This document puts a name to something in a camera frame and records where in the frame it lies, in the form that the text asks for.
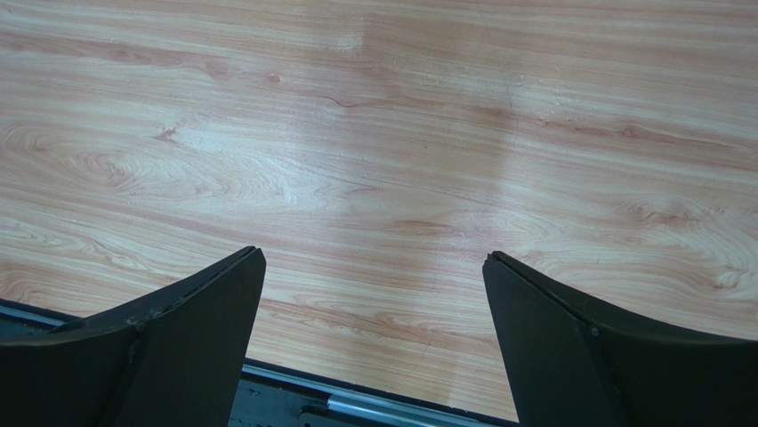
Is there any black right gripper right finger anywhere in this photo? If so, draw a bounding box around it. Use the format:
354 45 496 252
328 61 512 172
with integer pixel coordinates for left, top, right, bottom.
482 251 757 426

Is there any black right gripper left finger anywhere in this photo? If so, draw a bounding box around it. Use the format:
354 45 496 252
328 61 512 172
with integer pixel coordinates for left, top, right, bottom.
1 246 266 426

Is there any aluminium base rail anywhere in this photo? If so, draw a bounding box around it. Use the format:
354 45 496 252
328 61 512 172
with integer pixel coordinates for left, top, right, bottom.
0 299 516 427

